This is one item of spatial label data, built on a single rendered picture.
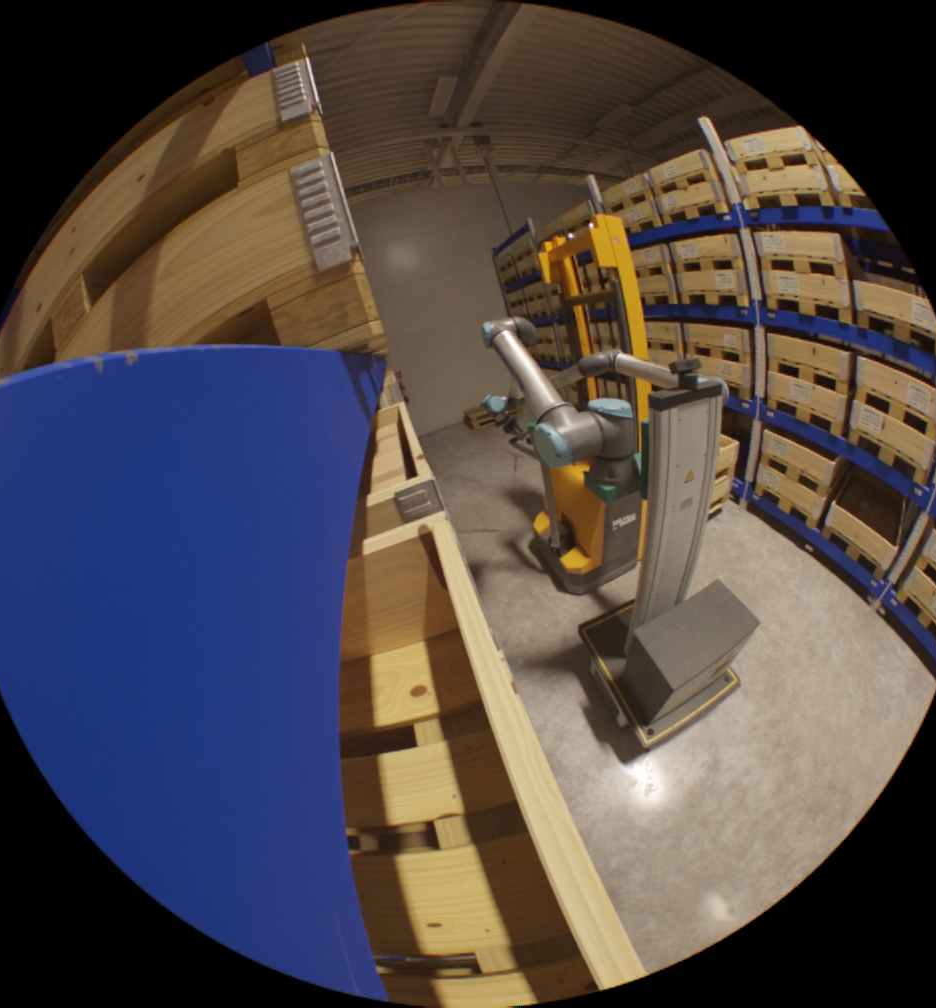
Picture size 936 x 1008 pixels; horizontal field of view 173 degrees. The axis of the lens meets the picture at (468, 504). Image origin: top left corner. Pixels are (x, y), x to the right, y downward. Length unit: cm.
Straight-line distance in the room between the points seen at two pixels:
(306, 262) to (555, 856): 61
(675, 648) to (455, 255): 784
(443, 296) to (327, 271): 716
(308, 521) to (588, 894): 23
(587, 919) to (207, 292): 70
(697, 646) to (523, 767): 131
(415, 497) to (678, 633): 126
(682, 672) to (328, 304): 149
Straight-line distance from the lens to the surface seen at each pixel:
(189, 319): 57
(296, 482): 16
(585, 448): 97
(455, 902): 41
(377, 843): 133
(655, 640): 143
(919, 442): 304
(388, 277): 761
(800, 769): 255
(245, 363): 16
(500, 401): 179
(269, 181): 59
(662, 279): 388
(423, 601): 43
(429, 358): 742
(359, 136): 899
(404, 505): 48
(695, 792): 218
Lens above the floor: 204
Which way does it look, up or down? 30 degrees down
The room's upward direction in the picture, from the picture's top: 17 degrees counter-clockwise
